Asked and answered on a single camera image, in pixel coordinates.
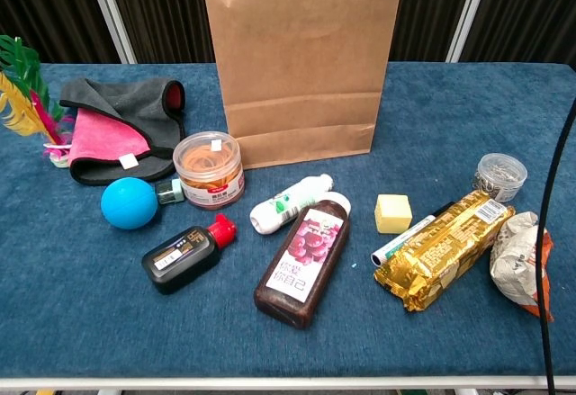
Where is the gold snack bar wrapper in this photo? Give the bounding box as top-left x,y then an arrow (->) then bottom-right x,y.
373,189 -> 516,313

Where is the clear jar of paper clips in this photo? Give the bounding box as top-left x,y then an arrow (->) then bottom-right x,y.
471,152 -> 528,203

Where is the red white snack packet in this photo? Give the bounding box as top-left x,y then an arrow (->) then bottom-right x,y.
489,211 -> 555,323

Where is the brown paper bag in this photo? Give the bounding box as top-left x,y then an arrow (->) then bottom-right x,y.
200,0 -> 406,170

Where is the small white bottle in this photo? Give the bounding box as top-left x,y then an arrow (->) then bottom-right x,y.
249,173 -> 335,236

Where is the clear rubber band jar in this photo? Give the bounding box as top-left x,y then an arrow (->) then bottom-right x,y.
172,130 -> 246,211

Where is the dark red juice bottle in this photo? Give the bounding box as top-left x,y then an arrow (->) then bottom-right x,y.
253,191 -> 352,329

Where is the yellow foam cube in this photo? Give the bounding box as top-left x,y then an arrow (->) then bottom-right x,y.
373,193 -> 414,235

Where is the black ink bottle red cap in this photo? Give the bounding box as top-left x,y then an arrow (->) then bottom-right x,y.
141,213 -> 239,296

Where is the white marker pen black cap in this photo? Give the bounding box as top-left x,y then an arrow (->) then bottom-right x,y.
370,200 -> 458,268

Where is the blue ball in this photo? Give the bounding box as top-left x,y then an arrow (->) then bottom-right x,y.
100,176 -> 159,230

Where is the grey and pink towel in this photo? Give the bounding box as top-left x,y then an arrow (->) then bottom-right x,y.
58,77 -> 187,187

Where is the blue felt table cover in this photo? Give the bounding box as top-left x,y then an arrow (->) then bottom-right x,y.
0,61 -> 576,379

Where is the black pleated curtain panel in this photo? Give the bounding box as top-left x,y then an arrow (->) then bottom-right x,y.
459,0 -> 576,71
103,0 -> 217,64
0,0 -> 122,65
390,0 -> 474,63

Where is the colourful feather shuttlecock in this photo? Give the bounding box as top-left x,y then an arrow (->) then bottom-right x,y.
0,34 -> 76,169

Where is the white partition frame post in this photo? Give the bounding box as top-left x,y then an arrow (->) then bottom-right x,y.
445,0 -> 495,64
82,0 -> 138,65

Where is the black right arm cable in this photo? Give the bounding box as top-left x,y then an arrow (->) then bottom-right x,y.
535,95 -> 576,395

